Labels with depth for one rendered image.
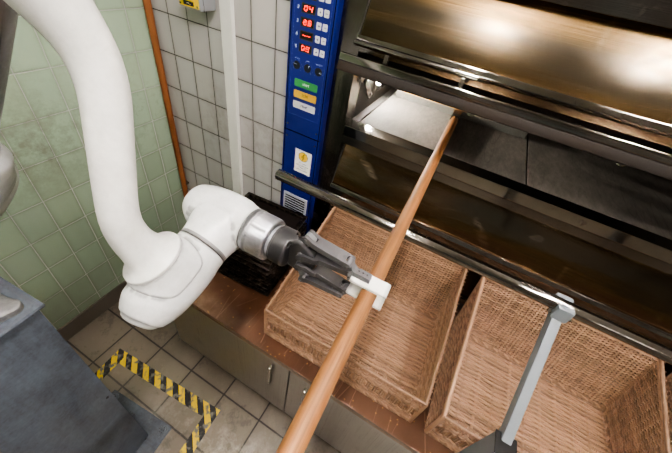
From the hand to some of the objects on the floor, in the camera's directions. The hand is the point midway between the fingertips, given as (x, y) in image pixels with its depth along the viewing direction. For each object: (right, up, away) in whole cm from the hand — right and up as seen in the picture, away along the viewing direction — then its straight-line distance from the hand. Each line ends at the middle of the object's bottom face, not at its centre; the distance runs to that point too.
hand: (368, 289), depth 56 cm
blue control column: (+9, +8, +198) cm, 199 cm away
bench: (+35, -93, +85) cm, 131 cm away
